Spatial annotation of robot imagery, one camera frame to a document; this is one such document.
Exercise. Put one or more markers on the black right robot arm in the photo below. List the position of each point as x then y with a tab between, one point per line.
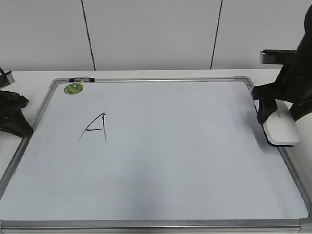
308	22

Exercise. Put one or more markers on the white framed whiteboard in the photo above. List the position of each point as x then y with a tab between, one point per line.
151	155

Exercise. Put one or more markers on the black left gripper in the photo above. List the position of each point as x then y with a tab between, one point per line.
12	120

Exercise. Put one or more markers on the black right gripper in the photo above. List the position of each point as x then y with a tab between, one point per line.
293	84

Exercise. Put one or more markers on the white whiteboard eraser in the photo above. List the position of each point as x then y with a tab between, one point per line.
280	128

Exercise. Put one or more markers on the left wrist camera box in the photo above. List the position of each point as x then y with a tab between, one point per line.
6	78

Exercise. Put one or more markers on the green round magnet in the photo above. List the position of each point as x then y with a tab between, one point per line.
73	88

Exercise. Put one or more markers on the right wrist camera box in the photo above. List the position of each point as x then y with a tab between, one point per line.
279	57

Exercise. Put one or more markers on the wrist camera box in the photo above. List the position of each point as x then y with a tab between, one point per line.
6	78
279	57

